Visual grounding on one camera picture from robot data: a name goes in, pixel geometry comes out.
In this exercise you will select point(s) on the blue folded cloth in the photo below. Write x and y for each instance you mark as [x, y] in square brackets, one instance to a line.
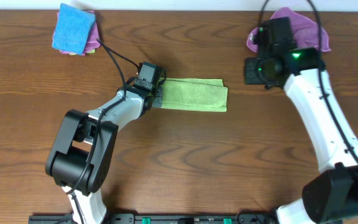
[72, 28]

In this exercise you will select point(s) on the purple crumpled cloth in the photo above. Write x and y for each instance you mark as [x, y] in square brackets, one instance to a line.
[305, 31]

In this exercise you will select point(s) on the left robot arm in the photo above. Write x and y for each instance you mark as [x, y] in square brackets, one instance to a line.
[81, 153]

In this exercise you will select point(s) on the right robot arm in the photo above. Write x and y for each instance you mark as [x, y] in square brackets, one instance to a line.
[333, 195]

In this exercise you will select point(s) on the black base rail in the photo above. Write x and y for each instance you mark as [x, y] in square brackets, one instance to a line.
[128, 218]

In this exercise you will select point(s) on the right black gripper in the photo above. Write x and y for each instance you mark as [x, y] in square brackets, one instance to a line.
[251, 78]

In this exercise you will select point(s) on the purple folded cloth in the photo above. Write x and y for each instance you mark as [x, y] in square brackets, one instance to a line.
[93, 37]

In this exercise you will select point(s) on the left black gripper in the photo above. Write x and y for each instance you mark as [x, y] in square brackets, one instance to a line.
[158, 102]

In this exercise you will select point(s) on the green folded cloth bottom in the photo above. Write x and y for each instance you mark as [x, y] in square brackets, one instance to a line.
[92, 51]

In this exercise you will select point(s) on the green microfiber cloth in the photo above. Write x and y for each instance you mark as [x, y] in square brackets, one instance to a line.
[194, 94]

